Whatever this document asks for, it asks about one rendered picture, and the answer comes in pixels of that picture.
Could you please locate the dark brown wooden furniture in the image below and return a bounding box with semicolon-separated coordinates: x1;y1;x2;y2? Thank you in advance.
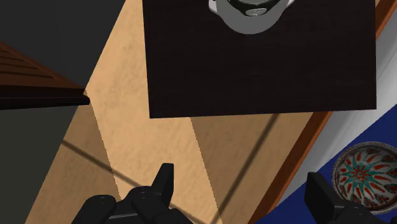
0;41;92;111

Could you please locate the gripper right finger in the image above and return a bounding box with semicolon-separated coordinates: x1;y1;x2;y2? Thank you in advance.
303;171;389;224

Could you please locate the blue topped white furniture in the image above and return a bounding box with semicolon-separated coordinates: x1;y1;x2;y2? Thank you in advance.
247;0;397;224

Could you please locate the red teal patterned bowl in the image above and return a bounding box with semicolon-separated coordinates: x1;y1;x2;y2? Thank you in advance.
331;141;397;216

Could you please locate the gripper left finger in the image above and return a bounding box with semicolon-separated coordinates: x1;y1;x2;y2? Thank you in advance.
71;163;193;224

